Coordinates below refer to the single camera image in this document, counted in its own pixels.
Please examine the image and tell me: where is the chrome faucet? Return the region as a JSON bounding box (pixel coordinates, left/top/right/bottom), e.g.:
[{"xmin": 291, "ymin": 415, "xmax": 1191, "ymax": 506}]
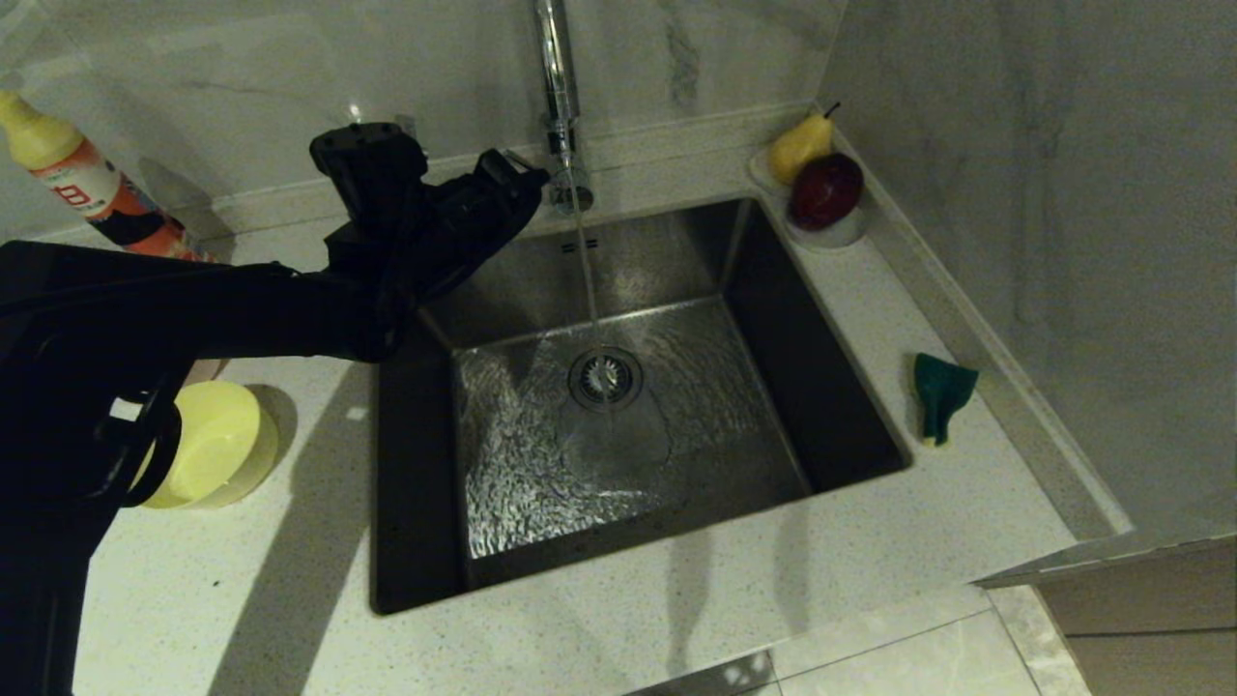
[{"xmin": 503, "ymin": 0, "xmax": 595, "ymax": 217}]

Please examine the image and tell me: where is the yellow plastic bowl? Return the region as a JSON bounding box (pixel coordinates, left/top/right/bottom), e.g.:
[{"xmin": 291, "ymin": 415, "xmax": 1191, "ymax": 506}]
[{"xmin": 135, "ymin": 380, "xmax": 281, "ymax": 510}]

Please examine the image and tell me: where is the yellow detergent bottle red label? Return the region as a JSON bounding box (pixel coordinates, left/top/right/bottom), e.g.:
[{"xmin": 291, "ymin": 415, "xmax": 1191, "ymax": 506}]
[{"xmin": 0, "ymin": 89, "xmax": 218, "ymax": 264}]

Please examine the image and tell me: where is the yellow and green sponge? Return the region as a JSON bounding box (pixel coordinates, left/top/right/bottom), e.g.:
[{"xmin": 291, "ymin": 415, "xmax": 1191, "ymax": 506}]
[{"xmin": 913, "ymin": 353, "xmax": 979, "ymax": 448}]

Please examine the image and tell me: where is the metal sink drain strainer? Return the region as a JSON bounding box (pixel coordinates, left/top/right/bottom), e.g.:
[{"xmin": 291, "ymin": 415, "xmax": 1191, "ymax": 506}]
[{"xmin": 567, "ymin": 346, "xmax": 645, "ymax": 414}]

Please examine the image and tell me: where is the stainless steel sink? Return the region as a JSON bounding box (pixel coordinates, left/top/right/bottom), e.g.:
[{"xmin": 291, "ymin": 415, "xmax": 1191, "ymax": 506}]
[{"xmin": 370, "ymin": 196, "xmax": 912, "ymax": 617}]

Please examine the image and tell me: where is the yellow pear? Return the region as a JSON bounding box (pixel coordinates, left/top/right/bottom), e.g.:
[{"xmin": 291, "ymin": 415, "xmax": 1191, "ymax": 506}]
[{"xmin": 768, "ymin": 101, "xmax": 842, "ymax": 187}]

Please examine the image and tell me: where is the dark red apple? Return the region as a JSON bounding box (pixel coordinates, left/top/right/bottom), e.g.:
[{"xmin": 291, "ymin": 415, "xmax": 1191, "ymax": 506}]
[{"xmin": 790, "ymin": 153, "xmax": 865, "ymax": 232}]

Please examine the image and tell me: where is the small white dish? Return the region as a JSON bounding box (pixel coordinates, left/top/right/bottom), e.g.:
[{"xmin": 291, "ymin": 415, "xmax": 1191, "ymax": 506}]
[{"xmin": 749, "ymin": 145, "xmax": 869, "ymax": 252}]

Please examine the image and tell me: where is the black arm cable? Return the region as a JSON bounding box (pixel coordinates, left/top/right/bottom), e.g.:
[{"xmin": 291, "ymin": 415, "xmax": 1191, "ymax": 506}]
[{"xmin": 97, "ymin": 387, "xmax": 185, "ymax": 508}]

